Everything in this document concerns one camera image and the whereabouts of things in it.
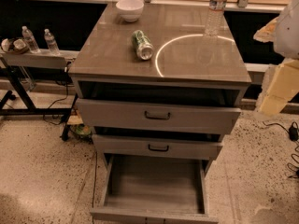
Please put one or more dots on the small water bottle right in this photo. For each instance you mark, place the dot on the small water bottle right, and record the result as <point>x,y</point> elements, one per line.
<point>51,42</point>

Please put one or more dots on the grey side shelf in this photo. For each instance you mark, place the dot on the grey side shelf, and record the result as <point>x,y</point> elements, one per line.
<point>42,59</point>

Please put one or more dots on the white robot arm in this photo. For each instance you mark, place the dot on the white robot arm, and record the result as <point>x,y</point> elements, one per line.
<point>283,32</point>

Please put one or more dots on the clear plastic water bottle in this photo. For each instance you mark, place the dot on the clear plastic water bottle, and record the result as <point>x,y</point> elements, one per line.
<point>214,17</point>

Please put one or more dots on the small water bottle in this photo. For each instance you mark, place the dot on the small water bottle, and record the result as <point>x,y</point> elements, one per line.
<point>30,40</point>
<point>51,42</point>

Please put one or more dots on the green soda can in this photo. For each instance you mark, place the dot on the green soda can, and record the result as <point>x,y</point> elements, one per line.
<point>142,45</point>

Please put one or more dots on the grey drawer cabinet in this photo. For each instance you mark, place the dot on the grey drawer cabinet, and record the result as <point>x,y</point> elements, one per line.
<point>186,67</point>

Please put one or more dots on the green object on floor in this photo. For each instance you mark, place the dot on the green object on floor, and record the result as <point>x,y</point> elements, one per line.
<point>81,131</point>

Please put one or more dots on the grey middle drawer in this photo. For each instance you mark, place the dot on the grey middle drawer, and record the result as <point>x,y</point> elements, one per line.
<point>152,147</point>

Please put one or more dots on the black metal table frame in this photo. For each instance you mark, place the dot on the black metal table frame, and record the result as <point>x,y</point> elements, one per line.
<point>30,108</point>

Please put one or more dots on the bowl with items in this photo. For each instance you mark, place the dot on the bowl with items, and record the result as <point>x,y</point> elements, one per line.
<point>14,45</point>

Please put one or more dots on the grey bottom drawer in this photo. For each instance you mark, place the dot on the grey bottom drawer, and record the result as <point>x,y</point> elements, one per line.
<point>154,190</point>

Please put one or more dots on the grey drawer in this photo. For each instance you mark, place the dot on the grey drawer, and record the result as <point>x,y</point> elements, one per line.
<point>156,117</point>
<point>154,190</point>
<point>152,147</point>

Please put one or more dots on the tan robot gripper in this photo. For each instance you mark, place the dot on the tan robot gripper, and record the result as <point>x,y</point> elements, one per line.
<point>289,32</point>

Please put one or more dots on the white bowl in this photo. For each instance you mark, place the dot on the white bowl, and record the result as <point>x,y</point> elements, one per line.
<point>130,10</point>

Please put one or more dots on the black power adapter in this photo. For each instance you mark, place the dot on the black power adapter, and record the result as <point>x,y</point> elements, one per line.
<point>293,131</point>

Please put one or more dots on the grey top drawer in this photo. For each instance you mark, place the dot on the grey top drawer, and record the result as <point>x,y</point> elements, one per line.
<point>156,117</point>

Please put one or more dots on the small water bottle left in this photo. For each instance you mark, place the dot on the small water bottle left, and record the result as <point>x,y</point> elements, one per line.
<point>30,40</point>

